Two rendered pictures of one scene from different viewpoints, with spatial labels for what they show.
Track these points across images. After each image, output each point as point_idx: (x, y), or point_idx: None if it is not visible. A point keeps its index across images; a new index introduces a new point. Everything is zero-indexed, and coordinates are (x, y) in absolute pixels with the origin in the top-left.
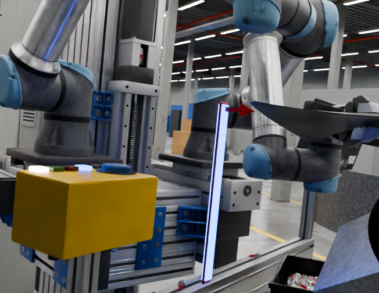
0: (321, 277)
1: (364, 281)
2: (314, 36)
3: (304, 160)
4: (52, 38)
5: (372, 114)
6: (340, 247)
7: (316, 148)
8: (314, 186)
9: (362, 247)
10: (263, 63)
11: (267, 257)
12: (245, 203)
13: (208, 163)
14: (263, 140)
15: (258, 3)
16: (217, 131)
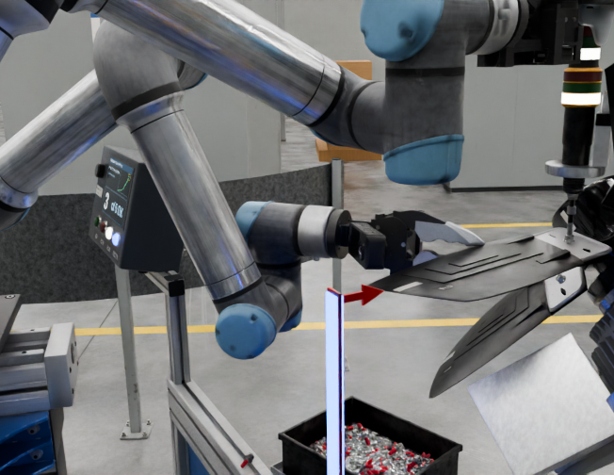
0: (515, 460)
1: (592, 446)
2: (191, 81)
3: (288, 298)
4: None
5: (559, 269)
6: (508, 416)
7: (284, 271)
8: (289, 325)
9: (554, 410)
10: (195, 160)
11: (251, 451)
12: (74, 375)
13: (1, 340)
14: (250, 296)
15: (460, 151)
16: (341, 340)
